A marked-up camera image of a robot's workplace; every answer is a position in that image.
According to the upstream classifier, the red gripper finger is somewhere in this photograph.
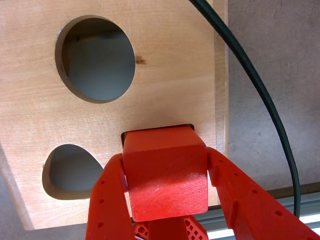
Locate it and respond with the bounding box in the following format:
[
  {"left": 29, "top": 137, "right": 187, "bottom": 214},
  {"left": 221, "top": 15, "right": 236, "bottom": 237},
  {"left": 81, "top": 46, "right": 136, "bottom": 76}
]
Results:
[
  {"left": 206, "top": 146, "right": 320, "bottom": 240},
  {"left": 84, "top": 152, "right": 137, "bottom": 240}
]

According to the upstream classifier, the wooden shape sorter box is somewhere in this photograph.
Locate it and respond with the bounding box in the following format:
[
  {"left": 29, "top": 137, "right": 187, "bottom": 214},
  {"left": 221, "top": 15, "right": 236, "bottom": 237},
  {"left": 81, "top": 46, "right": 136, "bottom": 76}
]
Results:
[{"left": 0, "top": 0, "right": 230, "bottom": 231}]

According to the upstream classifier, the thick black camera cable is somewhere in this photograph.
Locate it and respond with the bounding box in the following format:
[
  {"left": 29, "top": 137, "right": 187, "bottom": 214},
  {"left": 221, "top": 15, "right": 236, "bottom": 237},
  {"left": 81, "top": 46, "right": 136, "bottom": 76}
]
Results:
[{"left": 188, "top": 0, "right": 301, "bottom": 218}]

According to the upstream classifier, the aluminium profile rail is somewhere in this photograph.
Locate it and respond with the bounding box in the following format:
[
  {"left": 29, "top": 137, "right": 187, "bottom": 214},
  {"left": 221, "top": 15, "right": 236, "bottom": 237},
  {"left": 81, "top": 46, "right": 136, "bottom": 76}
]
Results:
[{"left": 194, "top": 191, "right": 320, "bottom": 240}]

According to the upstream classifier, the red cube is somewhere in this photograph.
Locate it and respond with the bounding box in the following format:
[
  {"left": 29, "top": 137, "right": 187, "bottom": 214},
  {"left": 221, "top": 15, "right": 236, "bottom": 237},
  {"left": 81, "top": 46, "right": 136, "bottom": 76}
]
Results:
[{"left": 121, "top": 124, "right": 210, "bottom": 223}]

